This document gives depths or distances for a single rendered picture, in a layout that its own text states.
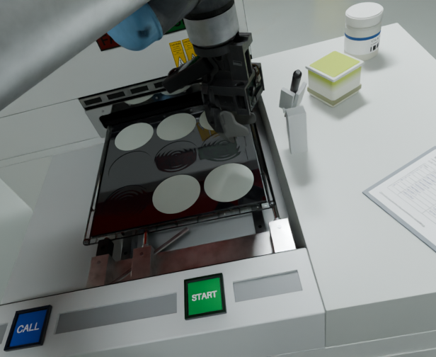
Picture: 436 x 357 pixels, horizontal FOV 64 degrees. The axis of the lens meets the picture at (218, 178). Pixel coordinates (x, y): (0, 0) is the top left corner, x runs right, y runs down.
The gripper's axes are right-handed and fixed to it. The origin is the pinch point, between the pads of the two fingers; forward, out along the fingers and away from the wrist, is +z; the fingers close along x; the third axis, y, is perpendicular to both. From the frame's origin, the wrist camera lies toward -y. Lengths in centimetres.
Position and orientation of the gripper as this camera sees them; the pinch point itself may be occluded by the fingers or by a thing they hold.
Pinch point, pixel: (228, 135)
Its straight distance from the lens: 67.4
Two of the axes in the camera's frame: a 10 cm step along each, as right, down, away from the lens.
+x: 4.2, -7.3, 5.4
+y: 8.8, 1.8, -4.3
